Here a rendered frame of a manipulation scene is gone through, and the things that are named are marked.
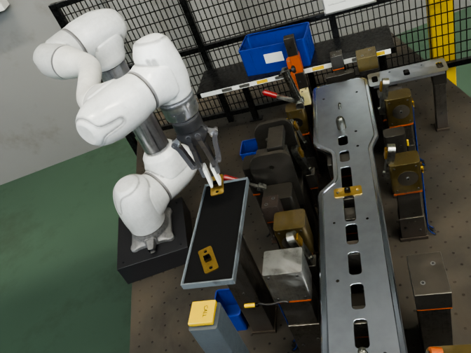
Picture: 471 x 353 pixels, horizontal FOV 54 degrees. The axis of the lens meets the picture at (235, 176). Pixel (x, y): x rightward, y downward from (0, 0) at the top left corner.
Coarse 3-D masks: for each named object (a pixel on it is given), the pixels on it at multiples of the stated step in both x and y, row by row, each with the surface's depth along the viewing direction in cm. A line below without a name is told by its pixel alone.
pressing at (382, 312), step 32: (320, 96) 188; (352, 96) 181; (320, 128) 172; (352, 128) 165; (352, 160) 153; (320, 192) 146; (320, 224) 136; (352, 224) 133; (384, 224) 129; (320, 256) 127; (384, 256) 121; (320, 288) 120; (384, 288) 114; (320, 320) 113; (352, 320) 110; (384, 320) 108; (352, 352) 105
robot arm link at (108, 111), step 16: (64, 48) 136; (64, 64) 134; (80, 64) 127; (96, 64) 125; (80, 80) 117; (96, 80) 118; (112, 80) 102; (128, 80) 100; (80, 96) 109; (96, 96) 98; (112, 96) 97; (128, 96) 98; (144, 96) 100; (80, 112) 97; (96, 112) 96; (112, 112) 96; (128, 112) 98; (144, 112) 101; (80, 128) 98; (96, 128) 96; (112, 128) 97; (128, 128) 100; (96, 144) 99
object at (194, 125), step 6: (198, 114) 116; (186, 120) 114; (192, 120) 114; (198, 120) 115; (174, 126) 115; (180, 126) 114; (186, 126) 114; (192, 126) 115; (198, 126) 116; (204, 126) 118; (180, 132) 116; (186, 132) 115; (192, 132) 116; (198, 132) 118; (204, 132) 119; (180, 138) 119; (192, 138) 119; (204, 138) 120; (186, 144) 121; (198, 144) 121
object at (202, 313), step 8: (192, 304) 109; (200, 304) 108; (208, 304) 107; (216, 304) 108; (192, 312) 107; (200, 312) 106; (208, 312) 106; (192, 320) 106; (200, 320) 105; (208, 320) 104
